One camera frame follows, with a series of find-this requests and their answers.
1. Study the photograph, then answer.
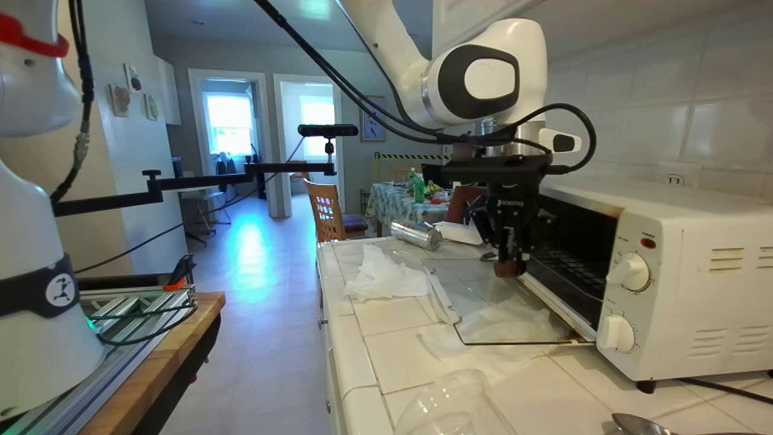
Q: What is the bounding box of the grey braided cable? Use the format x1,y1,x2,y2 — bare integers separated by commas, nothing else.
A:
49,0,96,204

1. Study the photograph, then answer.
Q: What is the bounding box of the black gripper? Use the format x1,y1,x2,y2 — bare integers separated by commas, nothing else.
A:
480,189,544,265

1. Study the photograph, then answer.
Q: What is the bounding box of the thin black camera cable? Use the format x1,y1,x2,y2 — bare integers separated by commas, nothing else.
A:
73,137,310,276

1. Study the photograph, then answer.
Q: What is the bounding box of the wooden side table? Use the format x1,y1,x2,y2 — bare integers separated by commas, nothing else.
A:
0,284,200,435

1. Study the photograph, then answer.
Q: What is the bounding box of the small wall ornament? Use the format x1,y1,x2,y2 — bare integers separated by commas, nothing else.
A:
140,92,162,124

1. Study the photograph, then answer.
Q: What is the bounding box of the black camera boom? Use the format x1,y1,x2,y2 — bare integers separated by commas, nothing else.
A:
52,134,339,218

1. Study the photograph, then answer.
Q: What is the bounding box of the bright window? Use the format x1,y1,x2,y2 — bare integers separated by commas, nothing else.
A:
200,86,261,161
281,80,341,165

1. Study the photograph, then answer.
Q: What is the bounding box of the black cable bundle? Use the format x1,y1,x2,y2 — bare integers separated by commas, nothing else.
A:
84,296,200,345

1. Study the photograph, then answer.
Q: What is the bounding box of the beige wall plaque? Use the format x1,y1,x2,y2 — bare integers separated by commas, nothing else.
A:
106,80,134,120

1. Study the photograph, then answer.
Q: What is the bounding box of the framed wall picture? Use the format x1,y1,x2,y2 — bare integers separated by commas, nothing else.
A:
358,111,390,144

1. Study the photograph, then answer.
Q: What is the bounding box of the green bottle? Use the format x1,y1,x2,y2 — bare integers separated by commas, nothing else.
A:
409,165,427,204

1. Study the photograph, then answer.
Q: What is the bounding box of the white toaster oven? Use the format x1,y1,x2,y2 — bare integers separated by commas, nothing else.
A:
517,175,773,387

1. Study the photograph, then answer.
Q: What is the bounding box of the orange backed chair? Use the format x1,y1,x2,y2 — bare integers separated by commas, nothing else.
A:
302,178,351,244

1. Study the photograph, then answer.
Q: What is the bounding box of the glass oven door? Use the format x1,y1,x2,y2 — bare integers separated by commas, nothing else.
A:
426,255,585,351

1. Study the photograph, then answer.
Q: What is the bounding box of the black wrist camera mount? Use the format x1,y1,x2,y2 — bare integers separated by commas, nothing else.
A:
422,151,561,196

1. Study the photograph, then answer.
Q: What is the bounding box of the brown object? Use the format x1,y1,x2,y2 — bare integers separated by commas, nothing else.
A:
490,254,526,281

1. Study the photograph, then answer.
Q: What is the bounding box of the black oven power cord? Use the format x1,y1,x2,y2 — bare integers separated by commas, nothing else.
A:
676,375,773,406

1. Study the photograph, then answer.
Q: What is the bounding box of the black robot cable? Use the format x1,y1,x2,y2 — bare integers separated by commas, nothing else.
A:
255,0,602,178

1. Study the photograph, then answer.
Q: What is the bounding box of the orange black clamp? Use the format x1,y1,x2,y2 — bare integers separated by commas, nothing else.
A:
160,252,199,294

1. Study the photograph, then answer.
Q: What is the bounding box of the white oven knob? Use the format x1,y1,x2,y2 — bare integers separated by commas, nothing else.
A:
617,252,654,294
602,313,637,354

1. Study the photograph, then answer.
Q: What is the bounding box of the aluminium foil roll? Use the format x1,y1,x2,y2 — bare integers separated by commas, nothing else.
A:
390,219,444,252

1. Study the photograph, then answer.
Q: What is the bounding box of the black stereo camera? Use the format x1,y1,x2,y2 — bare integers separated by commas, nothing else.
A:
294,120,362,140

